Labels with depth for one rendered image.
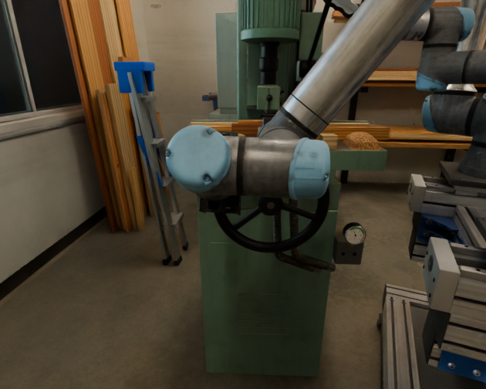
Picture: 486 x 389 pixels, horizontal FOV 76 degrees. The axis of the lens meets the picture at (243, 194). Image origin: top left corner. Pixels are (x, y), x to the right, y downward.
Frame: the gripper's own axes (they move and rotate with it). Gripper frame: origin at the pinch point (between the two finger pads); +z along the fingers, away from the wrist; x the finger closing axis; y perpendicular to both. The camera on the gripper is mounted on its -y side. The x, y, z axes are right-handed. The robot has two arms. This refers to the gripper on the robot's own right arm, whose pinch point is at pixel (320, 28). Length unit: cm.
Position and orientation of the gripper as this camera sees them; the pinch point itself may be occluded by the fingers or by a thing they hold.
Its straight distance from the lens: 93.2
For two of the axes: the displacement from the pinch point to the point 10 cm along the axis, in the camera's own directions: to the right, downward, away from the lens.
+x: -0.3, 10.0, -0.9
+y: -0.3, -0.9, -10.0
